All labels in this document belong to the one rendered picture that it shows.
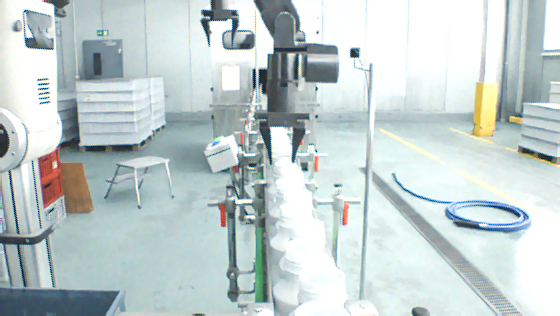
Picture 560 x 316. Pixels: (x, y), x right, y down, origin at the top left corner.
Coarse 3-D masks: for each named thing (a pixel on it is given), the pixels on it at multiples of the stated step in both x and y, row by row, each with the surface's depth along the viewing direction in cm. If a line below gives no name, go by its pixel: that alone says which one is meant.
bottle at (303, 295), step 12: (300, 276) 34; (312, 276) 36; (324, 276) 36; (336, 276) 36; (300, 288) 34; (312, 288) 33; (324, 288) 33; (336, 288) 33; (300, 300) 34; (312, 300) 33; (324, 300) 33; (336, 300) 33
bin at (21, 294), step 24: (0, 288) 72; (24, 288) 73; (48, 288) 73; (72, 288) 73; (96, 288) 74; (0, 312) 73; (24, 312) 74; (48, 312) 74; (72, 312) 74; (96, 312) 74; (120, 312) 70; (144, 312) 70; (216, 312) 71; (240, 312) 71
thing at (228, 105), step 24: (216, 24) 523; (240, 24) 524; (312, 24) 528; (216, 48) 529; (240, 48) 530; (264, 48) 533; (216, 72) 535; (240, 72) 536; (264, 72) 585; (216, 96) 541; (240, 96) 542; (312, 96) 546; (216, 120) 547; (312, 120) 553
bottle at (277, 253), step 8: (280, 208) 51; (288, 208) 53; (296, 208) 53; (304, 208) 53; (280, 216) 52; (288, 216) 50; (296, 216) 50; (304, 216) 50; (280, 224) 51; (288, 224) 51; (280, 232) 52; (288, 232) 51; (272, 240) 53; (280, 240) 51; (272, 248) 52; (280, 248) 51; (272, 256) 52; (280, 256) 51; (272, 264) 52; (272, 272) 52; (272, 280) 52; (272, 288) 53
